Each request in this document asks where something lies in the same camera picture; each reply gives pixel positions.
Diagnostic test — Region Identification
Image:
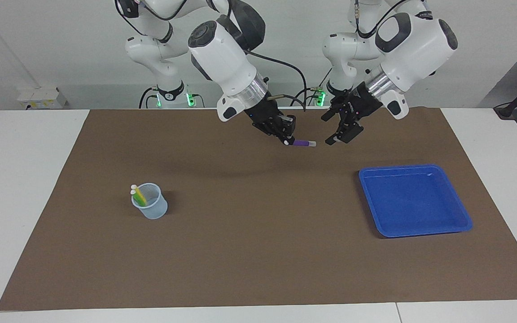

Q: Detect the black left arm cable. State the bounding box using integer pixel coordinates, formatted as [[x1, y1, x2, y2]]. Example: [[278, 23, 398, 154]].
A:
[[353, 0, 421, 39]]

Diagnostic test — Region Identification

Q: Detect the blue plastic tray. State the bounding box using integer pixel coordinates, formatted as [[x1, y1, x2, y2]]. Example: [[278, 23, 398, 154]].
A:
[[358, 164, 474, 239]]

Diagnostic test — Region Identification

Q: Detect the green pen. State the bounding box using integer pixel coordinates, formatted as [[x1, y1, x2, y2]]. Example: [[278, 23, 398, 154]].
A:
[[131, 183, 148, 207]]

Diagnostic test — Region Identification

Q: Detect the black base cable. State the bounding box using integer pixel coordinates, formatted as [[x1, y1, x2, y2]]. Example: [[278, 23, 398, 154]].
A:
[[139, 87, 158, 109], [306, 67, 333, 108]]

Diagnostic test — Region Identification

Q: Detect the white power strip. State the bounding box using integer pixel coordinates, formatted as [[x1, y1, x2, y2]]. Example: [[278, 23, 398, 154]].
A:
[[17, 87, 68, 110]]

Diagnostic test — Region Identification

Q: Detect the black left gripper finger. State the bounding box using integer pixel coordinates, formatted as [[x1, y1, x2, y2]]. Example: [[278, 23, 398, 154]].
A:
[[341, 122, 364, 144], [325, 127, 345, 147]]

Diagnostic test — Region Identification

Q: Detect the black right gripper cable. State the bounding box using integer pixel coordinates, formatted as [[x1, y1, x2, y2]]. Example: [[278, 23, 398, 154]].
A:
[[244, 48, 308, 113]]

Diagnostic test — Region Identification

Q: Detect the brown table mat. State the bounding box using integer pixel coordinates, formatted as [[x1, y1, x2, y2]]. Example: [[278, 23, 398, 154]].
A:
[[0, 108, 517, 312]]

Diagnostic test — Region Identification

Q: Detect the translucent pale blue cup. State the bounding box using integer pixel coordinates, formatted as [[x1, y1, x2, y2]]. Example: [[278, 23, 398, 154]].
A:
[[131, 182, 169, 220]]

